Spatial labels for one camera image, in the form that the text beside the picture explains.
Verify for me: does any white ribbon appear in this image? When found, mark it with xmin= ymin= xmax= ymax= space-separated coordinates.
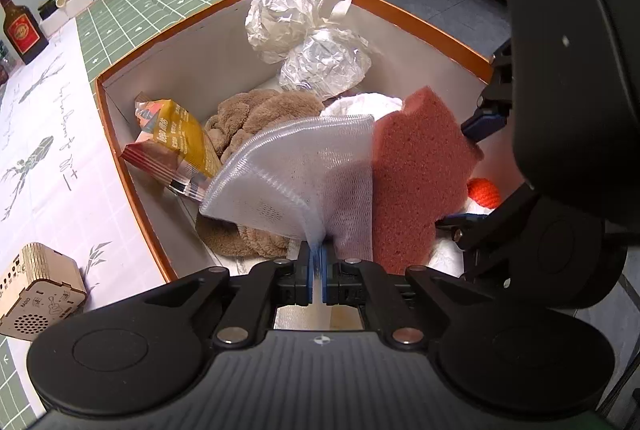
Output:
xmin=309 ymin=0 xmax=354 ymax=29

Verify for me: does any brown liquor bottle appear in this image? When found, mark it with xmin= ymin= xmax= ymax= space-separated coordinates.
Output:
xmin=0 ymin=0 xmax=50 ymax=66

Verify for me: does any white mesh cloth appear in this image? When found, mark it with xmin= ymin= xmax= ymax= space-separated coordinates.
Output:
xmin=199 ymin=114 xmax=376 ymax=263

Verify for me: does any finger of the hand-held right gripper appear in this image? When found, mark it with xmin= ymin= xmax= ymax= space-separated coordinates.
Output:
xmin=435 ymin=182 xmax=542 ymax=281
xmin=460 ymin=37 xmax=516 ymax=144

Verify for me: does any white box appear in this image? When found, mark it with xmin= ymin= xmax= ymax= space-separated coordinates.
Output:
xmin=40 ymin=0 xmax=93 ymax=36

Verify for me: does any wooden radio box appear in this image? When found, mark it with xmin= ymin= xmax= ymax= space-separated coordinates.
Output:
xmin=0 ymin=242 xmax=88 ymax=342

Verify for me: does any brown fluffy towel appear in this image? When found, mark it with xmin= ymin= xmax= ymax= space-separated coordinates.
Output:
xmin=195 ymin=89 xmax=326 ymax=258

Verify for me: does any clear plastic bag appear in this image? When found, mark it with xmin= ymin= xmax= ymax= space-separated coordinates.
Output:
xmin=245 ymin=0 xmax=323 ymax=66

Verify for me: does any foil ball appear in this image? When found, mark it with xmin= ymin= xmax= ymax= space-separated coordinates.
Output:
xmin=279 ymin=28 xmax=373 ymax=101

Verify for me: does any white printed table runner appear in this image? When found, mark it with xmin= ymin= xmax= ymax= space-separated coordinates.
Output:
xmin=0 ymin=17 xmax=171 ymax=411

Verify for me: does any yellow red snack packet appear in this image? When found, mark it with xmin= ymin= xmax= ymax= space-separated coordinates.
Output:
xmin=120 ymin=96 xmax=223 ymax=203

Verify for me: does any pink sponge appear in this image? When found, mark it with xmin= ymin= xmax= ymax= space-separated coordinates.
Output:
xmin=371 ymin=85 xmax=485 ymax=276

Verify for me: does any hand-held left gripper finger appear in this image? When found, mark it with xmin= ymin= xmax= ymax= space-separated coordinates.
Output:
xmin=135 ymin=242 xmax=317 ymax=349
xmin=321 ymin=243 xmax=494 ymax=347

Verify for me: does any orange crochet ball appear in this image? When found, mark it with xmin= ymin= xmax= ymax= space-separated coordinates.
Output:
xmin=466 ymin=178 xmax=502 ymax=211

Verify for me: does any orange cardboard box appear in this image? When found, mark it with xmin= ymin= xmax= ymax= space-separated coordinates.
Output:
xmin=94 ymin=0 xmax=496 ymax=283

